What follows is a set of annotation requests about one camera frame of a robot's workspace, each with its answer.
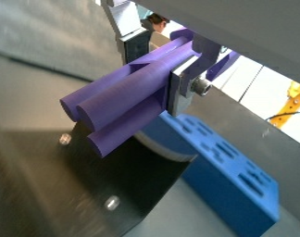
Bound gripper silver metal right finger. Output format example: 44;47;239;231
166;34;220;117

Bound blue foam shape board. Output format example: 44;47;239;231
142;112;278;237

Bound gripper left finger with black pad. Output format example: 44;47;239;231
100;0;151;64

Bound purple three prong object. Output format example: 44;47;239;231
59;28;241;156

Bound black curved fixture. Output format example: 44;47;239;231
0;124;192;237

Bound yellow metal frame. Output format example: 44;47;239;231
269;81;300;128

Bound person in background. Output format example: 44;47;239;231
140;13;170;33

